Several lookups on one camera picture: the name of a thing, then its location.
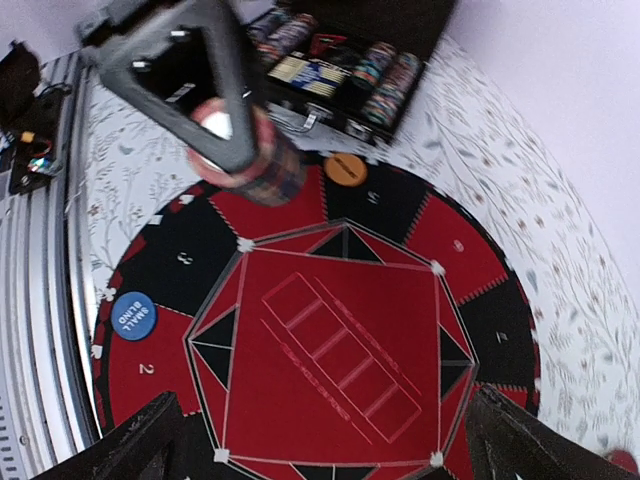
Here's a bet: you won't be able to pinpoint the poker chip row right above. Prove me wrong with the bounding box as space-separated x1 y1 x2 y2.
351 42 422 127

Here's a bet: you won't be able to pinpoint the card decks in case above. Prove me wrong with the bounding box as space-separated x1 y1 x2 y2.
268 52 351 98

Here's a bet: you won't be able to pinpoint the black poker chip case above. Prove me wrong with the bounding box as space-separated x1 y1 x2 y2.
243 1 457 144

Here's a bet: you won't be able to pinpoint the blue small blind button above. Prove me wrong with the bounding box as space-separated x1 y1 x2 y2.
110 291 157 342

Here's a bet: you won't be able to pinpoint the poker chip stack red top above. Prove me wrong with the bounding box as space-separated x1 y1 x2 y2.
187 97 309 207

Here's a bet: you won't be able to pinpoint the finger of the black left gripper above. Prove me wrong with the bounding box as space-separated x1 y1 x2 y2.
76 1 260 173

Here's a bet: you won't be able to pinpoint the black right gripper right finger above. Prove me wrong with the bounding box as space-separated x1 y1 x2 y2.
467 385 639 479

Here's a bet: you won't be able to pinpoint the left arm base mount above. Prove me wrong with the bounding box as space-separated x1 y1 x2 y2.
1 41 72 195

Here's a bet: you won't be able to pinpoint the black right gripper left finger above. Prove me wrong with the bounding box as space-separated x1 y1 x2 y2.
37 392 200 480

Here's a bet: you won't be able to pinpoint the floral table cloth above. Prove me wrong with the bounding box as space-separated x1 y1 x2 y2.
81 38 639 453

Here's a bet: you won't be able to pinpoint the poker chip row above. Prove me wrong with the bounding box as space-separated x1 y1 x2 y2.
351 42 422 127
247 8 318 67

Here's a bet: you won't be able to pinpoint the orange big blind button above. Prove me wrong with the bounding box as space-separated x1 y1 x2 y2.
324 153 368 187

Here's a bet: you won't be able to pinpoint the red floral round plate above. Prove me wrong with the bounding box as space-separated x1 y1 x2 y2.
604 449 639 475

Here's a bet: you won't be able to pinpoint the poker chip row left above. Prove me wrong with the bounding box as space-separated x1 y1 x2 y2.
247 8 318 67

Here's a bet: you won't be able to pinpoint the round red black poker mat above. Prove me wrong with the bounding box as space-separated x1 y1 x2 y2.
92 152 540 479

